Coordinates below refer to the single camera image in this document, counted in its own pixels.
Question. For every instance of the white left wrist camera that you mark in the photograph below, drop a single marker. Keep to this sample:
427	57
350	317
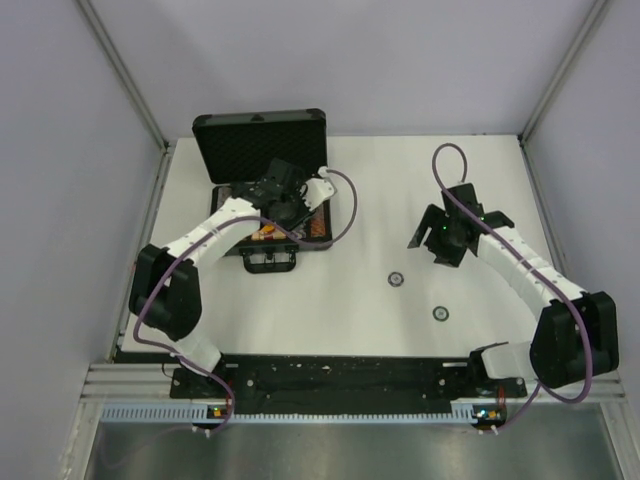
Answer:
318	189

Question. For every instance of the red playing card deck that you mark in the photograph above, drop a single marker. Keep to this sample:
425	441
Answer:
267	233

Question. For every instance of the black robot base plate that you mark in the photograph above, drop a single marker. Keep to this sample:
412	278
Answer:
342	384

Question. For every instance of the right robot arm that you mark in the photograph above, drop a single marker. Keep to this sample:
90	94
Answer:
576	333

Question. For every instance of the poker chip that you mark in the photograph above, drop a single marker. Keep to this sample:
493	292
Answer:
395	279
440	313

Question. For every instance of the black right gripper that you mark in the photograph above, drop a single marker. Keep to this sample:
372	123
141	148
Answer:
434	218

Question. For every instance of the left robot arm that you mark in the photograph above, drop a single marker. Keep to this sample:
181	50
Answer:
166	294

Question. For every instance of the grey slotted cable duct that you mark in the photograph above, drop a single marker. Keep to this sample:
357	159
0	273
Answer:
204	414

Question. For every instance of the black poker set case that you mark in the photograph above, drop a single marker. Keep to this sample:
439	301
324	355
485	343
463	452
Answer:
239	148

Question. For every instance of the orange black lower chip stack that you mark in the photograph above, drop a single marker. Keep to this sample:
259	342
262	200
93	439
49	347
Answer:
317	226

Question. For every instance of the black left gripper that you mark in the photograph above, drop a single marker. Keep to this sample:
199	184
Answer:
303	215

